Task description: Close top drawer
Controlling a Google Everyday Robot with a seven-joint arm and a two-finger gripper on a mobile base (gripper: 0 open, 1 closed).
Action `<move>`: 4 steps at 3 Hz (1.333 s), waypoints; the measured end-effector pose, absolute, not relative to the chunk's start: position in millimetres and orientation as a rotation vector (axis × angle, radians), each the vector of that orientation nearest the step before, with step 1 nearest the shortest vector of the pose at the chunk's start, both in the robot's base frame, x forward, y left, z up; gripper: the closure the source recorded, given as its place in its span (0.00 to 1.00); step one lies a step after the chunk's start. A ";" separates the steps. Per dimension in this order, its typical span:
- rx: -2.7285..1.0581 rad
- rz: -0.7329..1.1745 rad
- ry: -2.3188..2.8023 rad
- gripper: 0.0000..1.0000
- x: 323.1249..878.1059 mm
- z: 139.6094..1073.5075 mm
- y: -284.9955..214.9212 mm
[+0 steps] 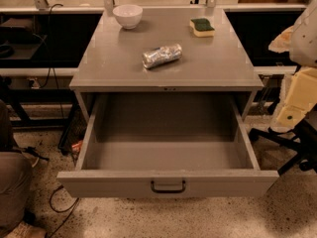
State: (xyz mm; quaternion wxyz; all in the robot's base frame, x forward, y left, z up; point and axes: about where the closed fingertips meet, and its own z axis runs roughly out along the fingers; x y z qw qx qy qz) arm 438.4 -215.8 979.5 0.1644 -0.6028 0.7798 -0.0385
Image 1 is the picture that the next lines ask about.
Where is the grey top drawer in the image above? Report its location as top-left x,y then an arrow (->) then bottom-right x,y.
57,92 -> 278,198

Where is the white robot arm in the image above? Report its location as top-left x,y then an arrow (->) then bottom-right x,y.
268,0 -> 317,132

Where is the black office chair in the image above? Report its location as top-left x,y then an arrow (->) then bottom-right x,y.
248,96 -> 317,177

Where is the yellow green sponge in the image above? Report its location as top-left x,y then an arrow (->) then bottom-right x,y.
190,18 -> 215,38

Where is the crushed silver can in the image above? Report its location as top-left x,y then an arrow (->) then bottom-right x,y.
142,44 -> 182,69

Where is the white ceramic bowl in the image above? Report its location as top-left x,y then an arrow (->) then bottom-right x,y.
113,4 -> 143,29

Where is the grey metal cabinet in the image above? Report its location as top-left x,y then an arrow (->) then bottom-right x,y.
70,6 -> 263,116

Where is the person in brown trousers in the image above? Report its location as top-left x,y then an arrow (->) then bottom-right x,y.
0,100 -> 47,238

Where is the black top drawer handle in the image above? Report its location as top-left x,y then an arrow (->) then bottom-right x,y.
151,180 -> 186,194

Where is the black floor cable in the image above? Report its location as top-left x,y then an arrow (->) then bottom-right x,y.
46,184 -> 81,238

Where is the black hanging cable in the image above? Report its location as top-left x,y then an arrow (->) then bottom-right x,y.
32,3 -> 65,121

